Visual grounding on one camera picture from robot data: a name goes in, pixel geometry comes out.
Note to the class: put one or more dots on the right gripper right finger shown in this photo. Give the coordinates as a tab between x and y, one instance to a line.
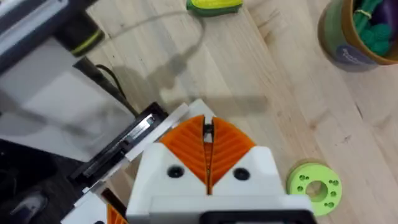
245	161

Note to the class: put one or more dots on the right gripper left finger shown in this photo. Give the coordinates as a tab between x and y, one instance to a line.
174	155

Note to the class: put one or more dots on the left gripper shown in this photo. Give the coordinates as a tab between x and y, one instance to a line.
133	137

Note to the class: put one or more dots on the yellow green toy vegetable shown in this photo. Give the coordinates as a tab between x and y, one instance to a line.
214	4

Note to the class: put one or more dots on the green disc with holes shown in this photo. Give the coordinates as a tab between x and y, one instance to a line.
314	172

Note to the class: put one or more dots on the upright flat wrist plate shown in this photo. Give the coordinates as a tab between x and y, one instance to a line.
46	109

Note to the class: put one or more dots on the green tub with toys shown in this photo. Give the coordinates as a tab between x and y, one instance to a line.
339	37

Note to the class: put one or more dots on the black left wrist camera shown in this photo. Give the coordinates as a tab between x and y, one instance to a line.
18	174

